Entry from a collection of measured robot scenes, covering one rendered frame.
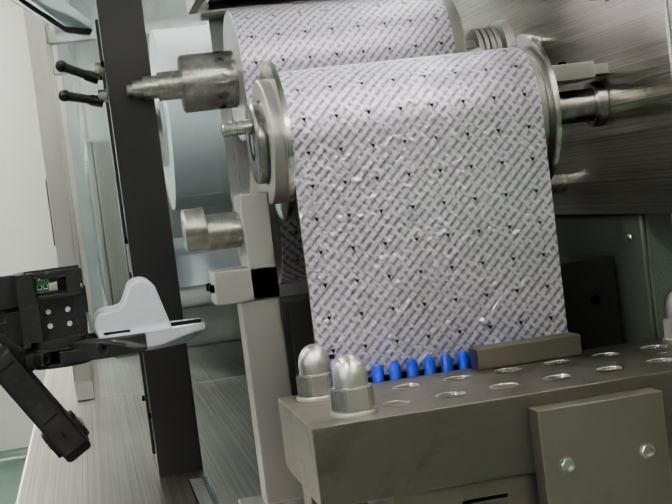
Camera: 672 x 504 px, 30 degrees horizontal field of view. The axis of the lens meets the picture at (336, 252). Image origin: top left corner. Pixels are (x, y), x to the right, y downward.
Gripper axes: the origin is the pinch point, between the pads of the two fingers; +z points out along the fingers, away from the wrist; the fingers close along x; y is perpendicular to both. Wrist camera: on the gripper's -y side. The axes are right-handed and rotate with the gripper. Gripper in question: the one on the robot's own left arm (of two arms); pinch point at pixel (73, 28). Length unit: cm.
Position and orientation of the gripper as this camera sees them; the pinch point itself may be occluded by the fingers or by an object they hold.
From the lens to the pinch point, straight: 114.9
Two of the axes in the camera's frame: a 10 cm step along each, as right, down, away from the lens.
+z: 8.2, 5.4, 1.8
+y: 5.3, -8.4, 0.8
